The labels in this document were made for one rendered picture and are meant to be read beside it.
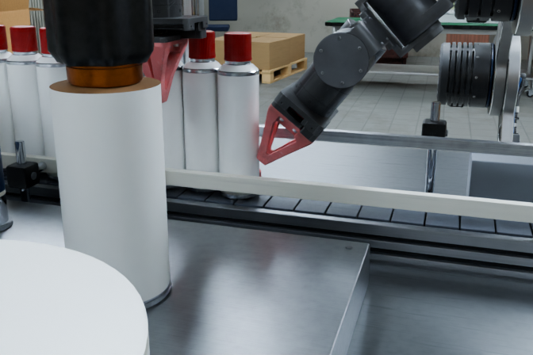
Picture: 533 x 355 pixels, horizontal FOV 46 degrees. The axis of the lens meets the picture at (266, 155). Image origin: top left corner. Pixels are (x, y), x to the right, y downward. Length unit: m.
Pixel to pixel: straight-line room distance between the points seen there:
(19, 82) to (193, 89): 0.25
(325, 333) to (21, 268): 0.28
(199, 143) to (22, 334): 0.56
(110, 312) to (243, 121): 0.52
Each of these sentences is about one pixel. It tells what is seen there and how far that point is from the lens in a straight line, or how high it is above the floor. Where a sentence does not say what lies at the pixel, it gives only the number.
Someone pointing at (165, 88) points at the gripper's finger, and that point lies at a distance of 0.75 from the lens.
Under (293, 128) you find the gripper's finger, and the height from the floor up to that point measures 0.98.
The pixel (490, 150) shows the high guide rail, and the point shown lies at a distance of 0.78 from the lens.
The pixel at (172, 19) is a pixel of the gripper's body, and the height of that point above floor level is 1.11.
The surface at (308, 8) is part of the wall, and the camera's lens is 9.60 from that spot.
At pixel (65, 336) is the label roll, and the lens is 0.25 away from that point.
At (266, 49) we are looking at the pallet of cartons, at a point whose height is 0.37.
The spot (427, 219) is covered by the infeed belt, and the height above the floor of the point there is 0.88.
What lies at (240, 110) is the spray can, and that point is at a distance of 0.76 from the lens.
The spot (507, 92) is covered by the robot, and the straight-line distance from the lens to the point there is 1.74.
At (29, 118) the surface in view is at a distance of 0.92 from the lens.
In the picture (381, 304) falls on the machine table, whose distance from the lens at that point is 0.66.
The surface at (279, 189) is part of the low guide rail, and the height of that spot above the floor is 0.90.
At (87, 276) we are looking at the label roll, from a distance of 0.29.
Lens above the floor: 1.15
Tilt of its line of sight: 16 degrees down
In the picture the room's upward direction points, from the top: straight up
